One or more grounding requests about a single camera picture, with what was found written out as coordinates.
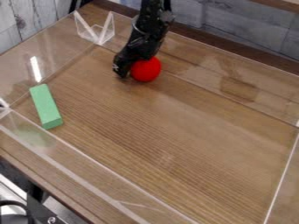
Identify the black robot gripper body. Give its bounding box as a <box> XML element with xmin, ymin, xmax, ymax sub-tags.
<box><xmin>126</xmin><ymin>0</ymin><xmax>175</xmax><ymax>60</ymax></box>

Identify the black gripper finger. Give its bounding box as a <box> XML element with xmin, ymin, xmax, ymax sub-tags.
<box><xmin>113</xmin><ymin>47</ymin><xmax>143</xmax><ymax>78</ymax></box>

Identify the red strawberry toy fruit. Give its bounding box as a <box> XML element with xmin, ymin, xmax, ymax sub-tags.
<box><xmin>130</xmin><ymin>57</ymin><xmax>162</xmax><ymax>82</ymax></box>

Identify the green rectangular block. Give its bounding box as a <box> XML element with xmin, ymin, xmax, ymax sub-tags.
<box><xmin>30</xmin><ymin>84</ymin><xmax>63</xmax><ymax>130</ymax></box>

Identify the clear acrylic tray wall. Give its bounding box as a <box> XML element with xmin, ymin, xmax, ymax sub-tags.
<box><xmin>0</xmin><ymin>7</ymin><xmax>299</xmax><ymax>224</ymax></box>

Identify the black metal bracket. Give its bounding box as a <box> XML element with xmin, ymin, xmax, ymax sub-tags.
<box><xmin>27</xmin><ymin>194</ymin><xmax>70</xmax><ymax>224</ymax></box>

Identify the black cable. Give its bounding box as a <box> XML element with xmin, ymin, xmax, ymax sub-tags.
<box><xmin>0</xmin><ymin>199</ymin><xmax>37</xmax><ymax>224</ymax></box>

